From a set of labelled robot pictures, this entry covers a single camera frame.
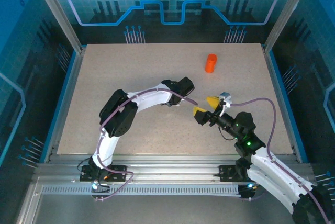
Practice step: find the orange pill bottle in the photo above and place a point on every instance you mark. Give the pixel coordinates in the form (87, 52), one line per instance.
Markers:
(211, 64)

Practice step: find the orange bottle cap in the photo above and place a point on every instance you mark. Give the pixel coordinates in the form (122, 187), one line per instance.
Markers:
(211, 57)

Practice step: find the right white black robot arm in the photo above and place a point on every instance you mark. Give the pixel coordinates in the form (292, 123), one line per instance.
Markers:
(274, 177)

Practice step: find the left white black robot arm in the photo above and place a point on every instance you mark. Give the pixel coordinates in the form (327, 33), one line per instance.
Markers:
(107, 145)

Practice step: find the blue table edge strip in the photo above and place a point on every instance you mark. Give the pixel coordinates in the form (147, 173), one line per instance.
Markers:
(281, 90)
(65, 90)

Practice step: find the aluminium cross beam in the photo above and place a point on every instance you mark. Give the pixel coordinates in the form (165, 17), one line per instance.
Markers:
(170, 166)

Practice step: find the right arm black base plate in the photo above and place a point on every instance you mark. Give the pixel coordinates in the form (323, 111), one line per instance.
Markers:
(226, 174)

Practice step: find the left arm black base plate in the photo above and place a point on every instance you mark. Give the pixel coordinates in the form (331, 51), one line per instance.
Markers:
(121, 173)

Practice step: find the grey metal lower frame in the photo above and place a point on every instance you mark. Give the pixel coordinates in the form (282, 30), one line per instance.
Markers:
(170, 211)

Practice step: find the aluminium frame post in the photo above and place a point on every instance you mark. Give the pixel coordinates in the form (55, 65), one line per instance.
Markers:
(288, 12)
(58, 12)

